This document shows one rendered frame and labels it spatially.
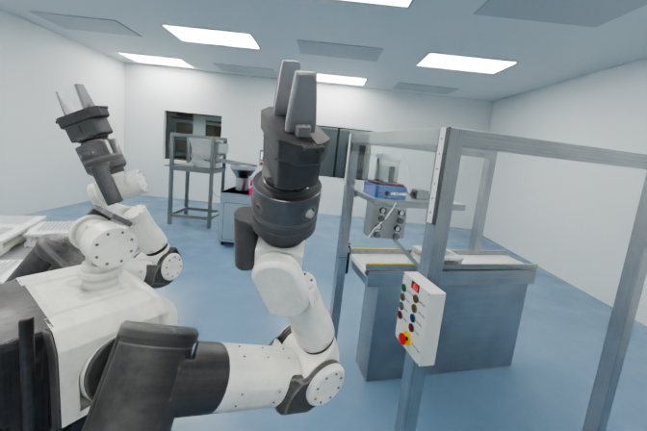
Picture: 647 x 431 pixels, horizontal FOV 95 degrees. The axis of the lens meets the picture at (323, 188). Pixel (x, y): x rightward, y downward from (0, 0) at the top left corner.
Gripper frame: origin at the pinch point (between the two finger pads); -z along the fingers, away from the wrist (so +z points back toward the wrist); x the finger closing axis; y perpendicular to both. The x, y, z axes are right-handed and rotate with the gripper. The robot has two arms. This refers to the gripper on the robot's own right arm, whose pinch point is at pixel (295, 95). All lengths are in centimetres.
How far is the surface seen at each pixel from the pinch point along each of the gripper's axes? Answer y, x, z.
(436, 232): 65, 27, 53
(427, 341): 54, 5, 80
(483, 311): 168, 43, 159
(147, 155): -116, 670, 331
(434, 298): 56, 10, 66
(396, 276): 97, 65, 127
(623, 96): 474, 172, 34
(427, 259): 63, 24, 64
